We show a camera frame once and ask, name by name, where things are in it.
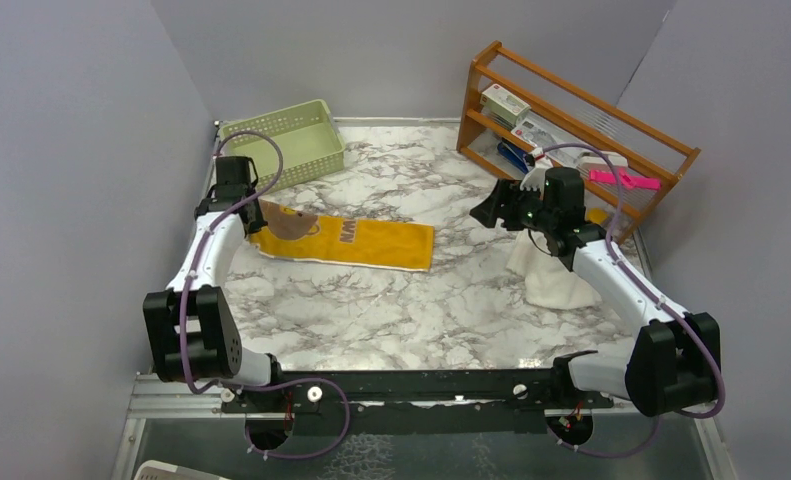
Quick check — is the yellow brown bear towel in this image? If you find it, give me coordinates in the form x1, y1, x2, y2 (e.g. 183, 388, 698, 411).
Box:
249, 201, 435, 272

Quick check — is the blue flat object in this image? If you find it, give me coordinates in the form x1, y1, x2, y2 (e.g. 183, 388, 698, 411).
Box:
497, 140, 535, 174

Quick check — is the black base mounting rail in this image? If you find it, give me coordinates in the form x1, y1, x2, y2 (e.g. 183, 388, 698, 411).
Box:
221, 368, 614, 437

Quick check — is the white towel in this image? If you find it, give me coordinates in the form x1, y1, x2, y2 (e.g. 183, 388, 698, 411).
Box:
506, 230, 602, 310

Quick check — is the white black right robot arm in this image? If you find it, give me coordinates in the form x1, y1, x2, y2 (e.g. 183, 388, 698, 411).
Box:
470, 167, 726, 417

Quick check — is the white device on shelf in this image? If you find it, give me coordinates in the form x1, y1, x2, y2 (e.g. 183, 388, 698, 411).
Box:
577, 151, 629, 172

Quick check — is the light green plastic basket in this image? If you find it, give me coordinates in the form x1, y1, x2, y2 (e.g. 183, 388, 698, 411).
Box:
218, 99, 346, 192

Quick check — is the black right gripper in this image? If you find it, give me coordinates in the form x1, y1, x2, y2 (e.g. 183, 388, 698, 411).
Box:
472, 177, 557, 233

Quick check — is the yellow grey sponge block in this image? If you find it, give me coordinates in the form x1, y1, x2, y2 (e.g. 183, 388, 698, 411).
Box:
586, 208, 612, 227

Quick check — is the white green small box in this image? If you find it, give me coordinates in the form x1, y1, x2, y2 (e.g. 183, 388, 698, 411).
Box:
480, 83, 531, 127

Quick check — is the white basket at bottom edge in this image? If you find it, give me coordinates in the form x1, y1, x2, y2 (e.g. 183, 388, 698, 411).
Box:
133, 460, 228, 480

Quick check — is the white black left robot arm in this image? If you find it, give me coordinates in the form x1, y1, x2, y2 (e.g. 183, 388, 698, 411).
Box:
142, 156, 286, 411

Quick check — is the orange wooden shelf rack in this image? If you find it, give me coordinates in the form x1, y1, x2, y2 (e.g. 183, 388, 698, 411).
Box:
456, 41, 701, 242

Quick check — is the pink clip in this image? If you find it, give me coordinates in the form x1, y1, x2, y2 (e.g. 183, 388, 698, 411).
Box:
588, 169, 661, 191

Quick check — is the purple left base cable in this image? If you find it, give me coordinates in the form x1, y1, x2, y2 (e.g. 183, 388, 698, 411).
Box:
243, 377, 355, 463

